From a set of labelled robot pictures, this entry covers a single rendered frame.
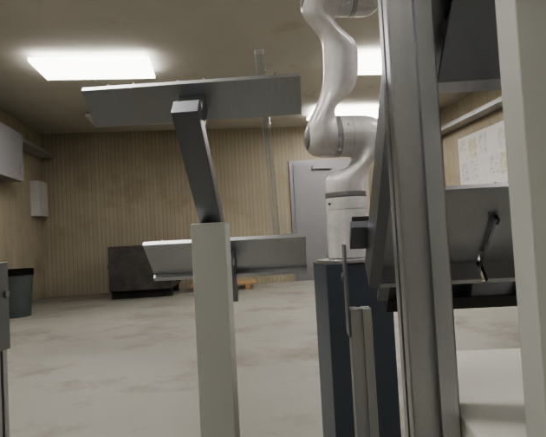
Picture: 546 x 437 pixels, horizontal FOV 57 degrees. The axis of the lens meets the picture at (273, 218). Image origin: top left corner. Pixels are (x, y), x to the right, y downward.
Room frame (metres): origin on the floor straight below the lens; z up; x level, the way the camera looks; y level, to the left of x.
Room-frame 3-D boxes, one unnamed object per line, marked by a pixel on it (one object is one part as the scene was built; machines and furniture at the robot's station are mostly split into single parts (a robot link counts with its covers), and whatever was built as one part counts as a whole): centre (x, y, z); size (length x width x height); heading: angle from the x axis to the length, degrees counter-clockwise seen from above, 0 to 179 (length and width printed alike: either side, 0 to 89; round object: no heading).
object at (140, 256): (8.05, 2.05, 0.39); 1.15 x 0.98 x 0.79; 7
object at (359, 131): (1.46, -0.25, 1.00); 0.19 x 0.12 x 0.24; 98
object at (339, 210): (1.46, -0.21, 0.79); 0.19 x 0.19 x 0.18
